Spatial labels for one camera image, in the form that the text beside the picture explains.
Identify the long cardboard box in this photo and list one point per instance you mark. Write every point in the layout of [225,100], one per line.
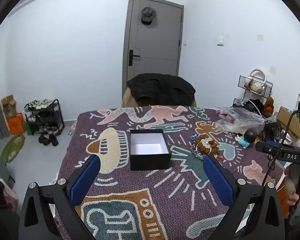
[287,122]

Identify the printed woven blanket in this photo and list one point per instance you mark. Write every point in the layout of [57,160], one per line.
[150,192]

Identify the green floor mat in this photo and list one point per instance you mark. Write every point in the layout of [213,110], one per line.
[12,147]

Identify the person's right hand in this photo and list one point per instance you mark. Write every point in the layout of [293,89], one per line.
[290,187]

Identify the orange box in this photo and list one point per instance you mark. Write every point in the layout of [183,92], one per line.
[16,125]

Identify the black-haired doll figurine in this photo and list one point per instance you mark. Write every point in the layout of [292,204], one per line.
[250,133]

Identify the open cardboard box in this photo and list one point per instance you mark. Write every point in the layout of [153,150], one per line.
[10,105]

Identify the tan chair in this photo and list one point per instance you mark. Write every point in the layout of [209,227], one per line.
[127,100]

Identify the black gift box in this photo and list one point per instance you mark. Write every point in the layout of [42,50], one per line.
[150,162]

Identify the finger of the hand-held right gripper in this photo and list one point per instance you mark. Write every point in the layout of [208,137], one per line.
[265,148]
[277,143]

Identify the black jacket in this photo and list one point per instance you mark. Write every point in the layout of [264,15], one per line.
[162,87]

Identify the grey door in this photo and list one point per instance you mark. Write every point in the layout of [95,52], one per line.
[155,45]

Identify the black shoe rack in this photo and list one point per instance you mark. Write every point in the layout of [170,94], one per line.
[58,115]

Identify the brown and red plush toy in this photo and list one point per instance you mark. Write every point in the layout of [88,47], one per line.
[269,105]

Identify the clear plastic bag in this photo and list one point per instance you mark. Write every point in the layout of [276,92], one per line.
[240,120]

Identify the black slipper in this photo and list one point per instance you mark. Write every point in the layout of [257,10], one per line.
[43,140]
[53,140]

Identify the white light switch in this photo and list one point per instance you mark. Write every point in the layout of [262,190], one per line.
[220,41]

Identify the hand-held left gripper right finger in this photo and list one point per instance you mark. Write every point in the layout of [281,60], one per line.
[218,180]

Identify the grey cap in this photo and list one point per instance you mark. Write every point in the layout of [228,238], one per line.
[148,15]

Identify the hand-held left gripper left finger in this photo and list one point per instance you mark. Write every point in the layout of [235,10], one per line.
[86,180]

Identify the black bag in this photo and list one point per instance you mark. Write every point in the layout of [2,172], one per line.
[255,106]

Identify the thin hoop bangle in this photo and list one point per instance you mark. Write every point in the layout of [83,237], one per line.
[197,149]

